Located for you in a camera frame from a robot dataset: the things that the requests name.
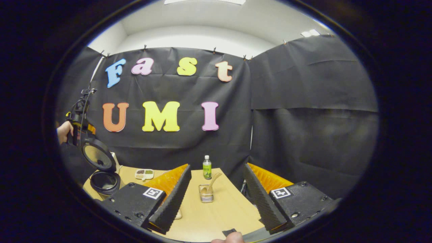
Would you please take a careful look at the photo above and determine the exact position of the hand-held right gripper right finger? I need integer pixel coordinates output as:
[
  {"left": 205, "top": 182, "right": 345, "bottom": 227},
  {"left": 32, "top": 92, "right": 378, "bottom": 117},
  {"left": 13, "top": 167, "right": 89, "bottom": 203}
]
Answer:
[{"left": 244, "top": 163, "right": 338, "bottom": 234}]

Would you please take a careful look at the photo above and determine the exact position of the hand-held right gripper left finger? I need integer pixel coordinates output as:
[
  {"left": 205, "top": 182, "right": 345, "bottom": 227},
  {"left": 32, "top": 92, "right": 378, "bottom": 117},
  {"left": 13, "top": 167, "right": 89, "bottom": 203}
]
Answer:
[{"left": 101, "top": 164, "right": 192, "bottom": 234}]

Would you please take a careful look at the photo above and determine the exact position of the black and cream rice cooker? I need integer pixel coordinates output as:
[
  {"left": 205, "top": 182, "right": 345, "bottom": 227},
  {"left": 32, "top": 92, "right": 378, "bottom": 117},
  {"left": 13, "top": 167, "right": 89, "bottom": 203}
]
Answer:
[{"left": 81, "top": 138, "right": 121, "bottom": 196}]

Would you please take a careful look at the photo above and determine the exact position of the metal wire chopstick holder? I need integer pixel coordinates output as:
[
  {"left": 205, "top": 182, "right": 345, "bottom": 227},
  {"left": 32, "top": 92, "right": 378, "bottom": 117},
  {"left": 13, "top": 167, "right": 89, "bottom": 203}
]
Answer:
[{"left": 198, "top": 184, "right": 215, "bottom": 203}]

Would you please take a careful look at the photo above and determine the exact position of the wooden spoon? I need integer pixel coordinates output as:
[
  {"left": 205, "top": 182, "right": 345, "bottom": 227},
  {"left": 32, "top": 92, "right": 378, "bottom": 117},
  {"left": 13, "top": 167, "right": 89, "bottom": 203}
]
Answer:
[{"left": 201, "top": 172, "right": 222, "bottom": 194}]

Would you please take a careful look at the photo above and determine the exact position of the white divided bean dish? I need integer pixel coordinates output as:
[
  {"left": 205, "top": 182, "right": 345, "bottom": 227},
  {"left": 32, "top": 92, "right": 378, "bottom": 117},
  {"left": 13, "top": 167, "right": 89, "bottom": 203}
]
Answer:
[{"left": 134, "top": 169, "right": 154, "bottom": 181}]

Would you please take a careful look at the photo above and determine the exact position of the green drink bottle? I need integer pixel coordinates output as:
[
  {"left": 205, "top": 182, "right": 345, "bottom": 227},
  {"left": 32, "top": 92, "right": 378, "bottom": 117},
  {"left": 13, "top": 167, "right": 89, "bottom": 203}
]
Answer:
[{"left": 202, "top": 155, "right": 212, "bottom": 180}]

